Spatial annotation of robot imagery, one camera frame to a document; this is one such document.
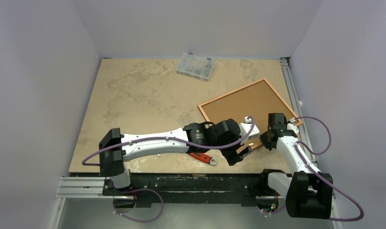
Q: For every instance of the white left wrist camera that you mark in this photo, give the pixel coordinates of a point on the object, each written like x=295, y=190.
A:
x=248, y=129

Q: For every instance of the aluminium front rail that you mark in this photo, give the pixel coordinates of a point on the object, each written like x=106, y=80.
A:
x=85, y=187

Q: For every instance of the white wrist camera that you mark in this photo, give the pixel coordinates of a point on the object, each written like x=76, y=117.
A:
x=294, y=121
x=248, y=129

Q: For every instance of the aluminium rail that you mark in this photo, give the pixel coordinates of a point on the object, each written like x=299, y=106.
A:
x=85, y=187
x=294, y=88

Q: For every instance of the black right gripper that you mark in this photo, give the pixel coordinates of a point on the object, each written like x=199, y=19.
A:
x=266, y=139

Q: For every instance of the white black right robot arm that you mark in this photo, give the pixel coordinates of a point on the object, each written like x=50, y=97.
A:
x=307, y=192

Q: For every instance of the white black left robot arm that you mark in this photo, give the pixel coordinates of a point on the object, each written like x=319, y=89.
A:
x=117, y=148

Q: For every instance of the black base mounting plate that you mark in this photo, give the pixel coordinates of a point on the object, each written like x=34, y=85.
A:
x=246, y=190

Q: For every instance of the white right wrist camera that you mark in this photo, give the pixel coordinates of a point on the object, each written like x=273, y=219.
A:
x=294, y=121

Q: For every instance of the red wooden photo frame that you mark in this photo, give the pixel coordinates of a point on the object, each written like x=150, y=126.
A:
x=256, y=99

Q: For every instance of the clear plastic organizer box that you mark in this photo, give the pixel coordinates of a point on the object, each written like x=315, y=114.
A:
x=195, y=66

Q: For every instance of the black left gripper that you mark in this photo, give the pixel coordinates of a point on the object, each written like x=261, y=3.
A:
x=232, y=156

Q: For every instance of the aluminium right side rail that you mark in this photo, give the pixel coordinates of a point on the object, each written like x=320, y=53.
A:
x=294, y=88

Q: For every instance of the red handled adjustable wrench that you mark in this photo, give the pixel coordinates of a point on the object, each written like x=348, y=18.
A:
x=204, y=158

